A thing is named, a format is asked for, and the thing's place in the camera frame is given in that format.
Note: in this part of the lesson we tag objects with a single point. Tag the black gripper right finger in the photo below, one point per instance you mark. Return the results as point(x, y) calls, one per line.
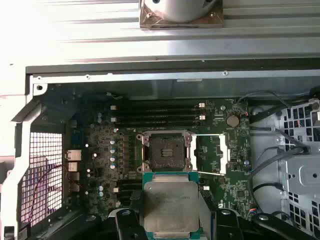
point(226, 225)

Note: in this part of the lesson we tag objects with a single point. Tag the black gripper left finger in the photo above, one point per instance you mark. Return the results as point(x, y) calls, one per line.
point(125, 225)

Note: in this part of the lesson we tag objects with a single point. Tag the silver CPU green edge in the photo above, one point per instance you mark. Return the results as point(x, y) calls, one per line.
point(170, 207)

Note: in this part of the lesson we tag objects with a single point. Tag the black RAM slot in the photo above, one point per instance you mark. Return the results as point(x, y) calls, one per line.
point(128, 182)
point(128, 192)
point(157, 122)
point(157, 111)
point(157, 116)
point(157, 106)

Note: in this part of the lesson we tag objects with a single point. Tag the CPU socket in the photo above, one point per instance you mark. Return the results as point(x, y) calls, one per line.
point(165, 152)

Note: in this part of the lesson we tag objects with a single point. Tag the green motherboard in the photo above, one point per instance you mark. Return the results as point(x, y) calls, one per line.
point(225, 195)

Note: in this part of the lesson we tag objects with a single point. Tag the silver rear port block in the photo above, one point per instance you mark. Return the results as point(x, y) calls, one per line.
point(73, 155)

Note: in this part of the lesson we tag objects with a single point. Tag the silver disk bay cage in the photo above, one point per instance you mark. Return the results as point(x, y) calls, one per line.
point(300, 175)

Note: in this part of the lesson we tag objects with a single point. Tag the silver coin battery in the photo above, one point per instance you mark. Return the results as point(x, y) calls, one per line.
point(233, 121)

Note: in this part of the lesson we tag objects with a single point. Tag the black silver PC case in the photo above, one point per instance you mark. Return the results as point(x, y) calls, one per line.
point(175, 75)

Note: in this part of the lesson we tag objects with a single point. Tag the square brown base plate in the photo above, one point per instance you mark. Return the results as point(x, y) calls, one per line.
point(150, 22)

